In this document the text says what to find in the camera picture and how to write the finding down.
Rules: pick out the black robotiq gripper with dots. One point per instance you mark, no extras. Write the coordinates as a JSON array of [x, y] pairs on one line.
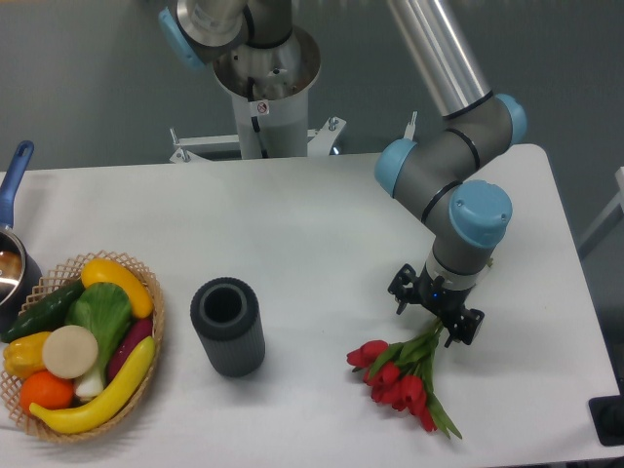
[[463, 324]]

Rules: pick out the red tulip bouquet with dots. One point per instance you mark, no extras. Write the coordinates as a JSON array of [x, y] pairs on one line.
[[400, 375]]

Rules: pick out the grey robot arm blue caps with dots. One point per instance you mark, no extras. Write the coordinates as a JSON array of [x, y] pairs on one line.
[[435, 181]]

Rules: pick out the black box at table edge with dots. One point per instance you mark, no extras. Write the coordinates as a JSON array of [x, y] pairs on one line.
[[607, 416]]

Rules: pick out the dark grey ribbed vase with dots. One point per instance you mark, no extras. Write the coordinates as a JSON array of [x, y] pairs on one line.
[[225, 314]]

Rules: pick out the purple sweet potato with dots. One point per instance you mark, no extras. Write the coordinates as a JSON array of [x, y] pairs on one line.
[[138, 331]]

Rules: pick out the green bok choy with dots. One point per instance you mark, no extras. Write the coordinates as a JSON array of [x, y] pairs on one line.
[[104, 310]]

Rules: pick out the yellow squash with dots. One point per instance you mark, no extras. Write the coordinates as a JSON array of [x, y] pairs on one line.
[[104, 270]]

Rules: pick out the woven wicker basket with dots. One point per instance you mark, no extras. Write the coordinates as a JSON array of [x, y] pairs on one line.
[[59, 276]]

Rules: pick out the beige round disc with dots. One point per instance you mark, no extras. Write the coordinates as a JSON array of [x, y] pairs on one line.
[[69, 352]]

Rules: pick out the yellow banana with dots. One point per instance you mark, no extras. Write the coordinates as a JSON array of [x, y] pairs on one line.
[[109, 402]]

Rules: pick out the green cucumber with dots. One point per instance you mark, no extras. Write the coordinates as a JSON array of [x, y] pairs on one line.
[[45, 315]]

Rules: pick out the orange fruit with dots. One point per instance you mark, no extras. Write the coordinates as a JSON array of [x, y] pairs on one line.
[[46, 390]]

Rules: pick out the yellow bell pepper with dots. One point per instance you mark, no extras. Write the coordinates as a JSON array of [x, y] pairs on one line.
[[24, 357]]

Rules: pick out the white frame at right edge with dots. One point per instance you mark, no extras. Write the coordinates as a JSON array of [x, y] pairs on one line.
[[604, 222]]

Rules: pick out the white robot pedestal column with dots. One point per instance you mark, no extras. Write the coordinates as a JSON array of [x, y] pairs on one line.
[[269, 94]]

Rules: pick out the white metal base frame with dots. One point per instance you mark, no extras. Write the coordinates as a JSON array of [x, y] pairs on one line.
[[325, 141]]

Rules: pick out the blue handled saucepan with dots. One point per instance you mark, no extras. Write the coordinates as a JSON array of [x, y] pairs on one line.
[[19, 271]]

